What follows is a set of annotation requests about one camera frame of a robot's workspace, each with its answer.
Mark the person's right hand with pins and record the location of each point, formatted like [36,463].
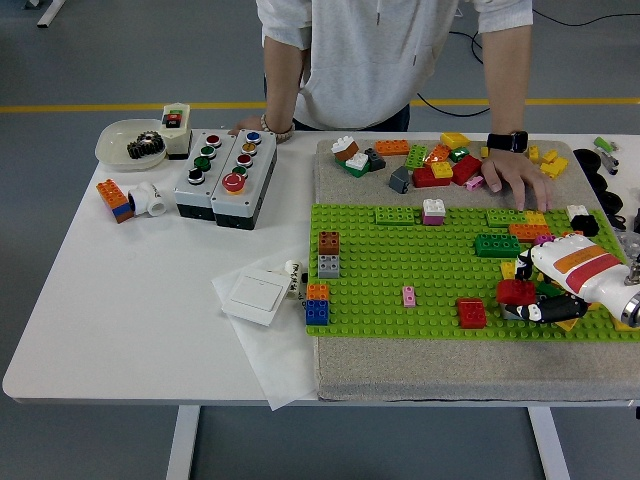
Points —
[250,125]

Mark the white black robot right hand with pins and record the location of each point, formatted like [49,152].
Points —
[560,255]

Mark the person's left hand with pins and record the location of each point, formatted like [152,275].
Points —
[510,167]

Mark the small pink toy brick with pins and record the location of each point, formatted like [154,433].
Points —
[474,184]
[409,297]

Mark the green toy baseplate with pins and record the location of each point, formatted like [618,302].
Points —
[400,265]

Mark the person's right forearm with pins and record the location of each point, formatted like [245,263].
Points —
[282,75]

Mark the person's left forearm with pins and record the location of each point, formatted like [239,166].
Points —
[507,85]

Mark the yellow toy brick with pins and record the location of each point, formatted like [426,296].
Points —
[507,270]
[567,325]
[550,156]
[534,154]
[556,168]
[620,325]
[455,139]
[442,170]
[536,218]
[484,151]
[597,306]

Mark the small dark green brick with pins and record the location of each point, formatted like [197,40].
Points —
[546,288]
[458,154]

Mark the long orange toy brick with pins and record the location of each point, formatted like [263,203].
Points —
[391,146]
[530,231]

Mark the black toy brick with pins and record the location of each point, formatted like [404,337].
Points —
[585,225]

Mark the long red toy brick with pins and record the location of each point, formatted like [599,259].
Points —
[466,171]

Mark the white toy brick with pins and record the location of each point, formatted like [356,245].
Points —
[576,211]

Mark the flat lime green brick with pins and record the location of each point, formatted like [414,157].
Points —
[505,218]
[395,216]

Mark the long dark green brick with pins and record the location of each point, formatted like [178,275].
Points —
[497,245]

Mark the long grey toy brick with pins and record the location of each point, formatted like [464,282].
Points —
[509,315]

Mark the white and pink brick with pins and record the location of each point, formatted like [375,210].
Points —
[433,212]

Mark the lime green toy brick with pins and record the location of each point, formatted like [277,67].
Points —
[415,156]

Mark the brown brick white top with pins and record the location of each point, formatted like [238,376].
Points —
[347,150]

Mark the white and green brick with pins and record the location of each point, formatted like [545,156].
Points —
[356,162]

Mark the dark grey slope brick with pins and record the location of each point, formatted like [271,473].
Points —
[376,161]

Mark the brown toy brick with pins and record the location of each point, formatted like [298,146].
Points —
[330,243]

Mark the orange blue brown brick stack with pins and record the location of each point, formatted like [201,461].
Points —
[112,197]

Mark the blue toy brick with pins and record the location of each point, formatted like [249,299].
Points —
[317,312]

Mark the black wrist watch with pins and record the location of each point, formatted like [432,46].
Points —
[505,141]

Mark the clear plastic bag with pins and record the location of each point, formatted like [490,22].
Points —
[630,245]

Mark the grey emergency-stop control box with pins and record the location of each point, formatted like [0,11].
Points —
[250,197]

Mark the grey four-button control box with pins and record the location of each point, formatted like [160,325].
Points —
[187,196]

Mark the black metal gear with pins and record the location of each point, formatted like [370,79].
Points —
[145,146]

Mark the white pipe tee fitting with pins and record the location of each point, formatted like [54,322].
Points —
[147,197]

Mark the person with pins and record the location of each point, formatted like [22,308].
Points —
[360,60]

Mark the white shallow bowl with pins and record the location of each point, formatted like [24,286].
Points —
[112,145]

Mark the white labelled tube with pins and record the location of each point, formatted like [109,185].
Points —
[292,272]

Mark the grey-brown mat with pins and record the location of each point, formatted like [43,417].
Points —
[450,370]

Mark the white table leg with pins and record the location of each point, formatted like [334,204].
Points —
[182,440]
[550,445]

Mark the white table foot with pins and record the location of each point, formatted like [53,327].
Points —
[47,12]

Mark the translucent paper sheet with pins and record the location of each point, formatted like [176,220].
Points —
[280,360]

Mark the cream two-button switch box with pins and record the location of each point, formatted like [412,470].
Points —
[175,140]

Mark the white wall switch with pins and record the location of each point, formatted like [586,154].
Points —
[255,297]

